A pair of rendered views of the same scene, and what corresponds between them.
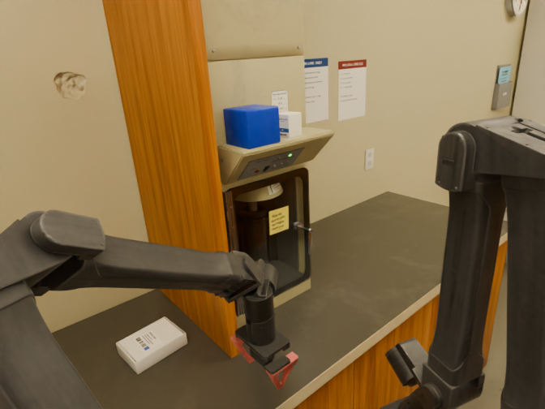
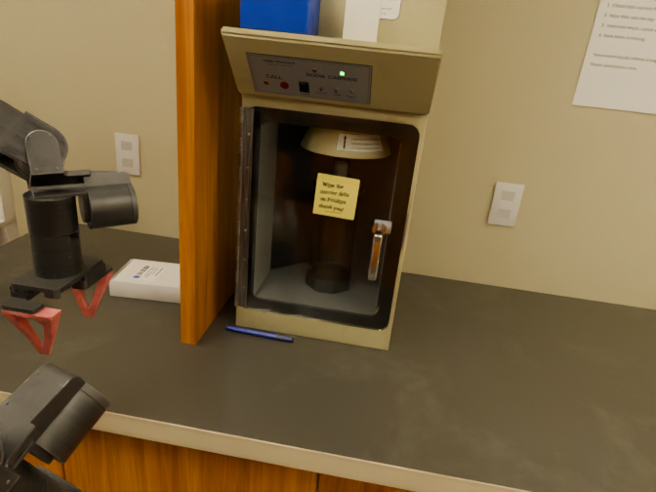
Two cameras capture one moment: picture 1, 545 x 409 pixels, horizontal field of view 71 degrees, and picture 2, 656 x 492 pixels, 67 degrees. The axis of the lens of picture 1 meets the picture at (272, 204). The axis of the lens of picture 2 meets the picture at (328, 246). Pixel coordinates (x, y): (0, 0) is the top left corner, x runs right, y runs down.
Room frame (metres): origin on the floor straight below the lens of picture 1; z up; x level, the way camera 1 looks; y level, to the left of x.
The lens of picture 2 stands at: (0.45, -0.62, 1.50)
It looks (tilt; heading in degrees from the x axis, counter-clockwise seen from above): 22 degrees down; 45
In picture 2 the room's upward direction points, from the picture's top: 6 degrees clockwise
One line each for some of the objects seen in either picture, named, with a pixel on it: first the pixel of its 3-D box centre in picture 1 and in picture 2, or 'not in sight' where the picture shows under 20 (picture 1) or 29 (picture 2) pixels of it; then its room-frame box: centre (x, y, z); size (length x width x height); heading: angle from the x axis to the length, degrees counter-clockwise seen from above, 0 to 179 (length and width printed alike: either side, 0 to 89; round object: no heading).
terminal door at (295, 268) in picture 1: (273, 239); (320, 225); (1.06, 0.00, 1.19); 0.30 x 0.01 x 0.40; 128
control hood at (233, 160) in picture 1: (279, 156); (331, 72); (1.02, -0.03, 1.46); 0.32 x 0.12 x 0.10; 128
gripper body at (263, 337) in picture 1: (261, 328); (58, 256); (0.62, 0.04, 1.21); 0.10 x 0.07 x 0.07; 38
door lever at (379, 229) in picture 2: (306, 238); (376, 252); (1.10, -0.10, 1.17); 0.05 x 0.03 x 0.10; 38
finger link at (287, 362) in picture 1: (274, 366); (47, 317); (0.59, 0.02, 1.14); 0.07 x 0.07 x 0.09; 38
